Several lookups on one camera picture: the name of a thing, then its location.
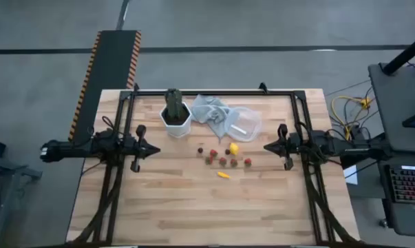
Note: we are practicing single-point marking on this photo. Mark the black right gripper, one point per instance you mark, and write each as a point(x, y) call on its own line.
point(288, 146)

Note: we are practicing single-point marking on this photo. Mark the backlit black keyboard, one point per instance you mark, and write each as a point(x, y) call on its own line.
point(408, 184)

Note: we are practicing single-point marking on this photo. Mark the black diagonal beam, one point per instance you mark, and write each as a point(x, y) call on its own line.
point(351, 162)

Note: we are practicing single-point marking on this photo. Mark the grey desk top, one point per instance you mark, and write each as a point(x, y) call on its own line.
point(396, 103)

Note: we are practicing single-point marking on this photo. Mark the clear plastic tupperware container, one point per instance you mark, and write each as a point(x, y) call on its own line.
point(250, 120)

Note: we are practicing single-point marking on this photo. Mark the black hazard-striped floor ramp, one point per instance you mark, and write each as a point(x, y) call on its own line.
point(114, 58)

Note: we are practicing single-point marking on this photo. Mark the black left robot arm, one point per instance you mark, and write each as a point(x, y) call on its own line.
point(73, 149)

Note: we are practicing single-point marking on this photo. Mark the white hexagonal plant pot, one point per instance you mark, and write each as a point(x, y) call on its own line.
point(176, 130)

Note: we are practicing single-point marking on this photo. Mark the green cactus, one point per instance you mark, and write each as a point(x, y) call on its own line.
point(173, 103)

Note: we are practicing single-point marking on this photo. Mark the black power strip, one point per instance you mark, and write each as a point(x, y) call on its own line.
point(358, 130)

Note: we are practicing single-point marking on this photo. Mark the grey waffle cloth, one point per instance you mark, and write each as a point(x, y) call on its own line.
point(207, 110)

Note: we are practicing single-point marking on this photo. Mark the black aluminium table frame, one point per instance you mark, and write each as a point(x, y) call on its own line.
point(210, 93)

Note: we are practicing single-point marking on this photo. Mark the brown potting soil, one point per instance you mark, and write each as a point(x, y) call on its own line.
point(184, 116)

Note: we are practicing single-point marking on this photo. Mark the yellow lemon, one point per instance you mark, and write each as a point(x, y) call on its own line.
point(234, 149)

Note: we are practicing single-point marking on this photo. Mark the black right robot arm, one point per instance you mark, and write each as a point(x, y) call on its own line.
point(331, 146)

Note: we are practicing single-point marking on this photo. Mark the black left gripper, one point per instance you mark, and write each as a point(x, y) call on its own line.
point(138, 149)

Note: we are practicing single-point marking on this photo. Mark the white paper sheet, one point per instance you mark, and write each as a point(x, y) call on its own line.
point(352, 177)

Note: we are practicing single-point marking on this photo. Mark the dark grey desk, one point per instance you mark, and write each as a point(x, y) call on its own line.
point(406, 217)

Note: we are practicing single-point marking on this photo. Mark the desk caster wheel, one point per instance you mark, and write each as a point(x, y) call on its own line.
point(383, 223)

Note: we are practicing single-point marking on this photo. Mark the black pole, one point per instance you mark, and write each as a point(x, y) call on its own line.
point(403, 55)

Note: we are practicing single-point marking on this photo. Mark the red strawberry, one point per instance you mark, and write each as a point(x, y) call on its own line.
point(213, 152)
point(247, 161)
point(209, 160)
point(222, 160)
point(234, 162)

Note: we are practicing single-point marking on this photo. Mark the black table clamp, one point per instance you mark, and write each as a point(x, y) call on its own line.
point(262, 87)
point(136, 87)

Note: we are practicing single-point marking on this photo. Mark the small yellow orange pepper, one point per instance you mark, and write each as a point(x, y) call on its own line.
point(223, 175)

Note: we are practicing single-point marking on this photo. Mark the grey metal stand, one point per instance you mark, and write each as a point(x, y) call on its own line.
point(0, 168)

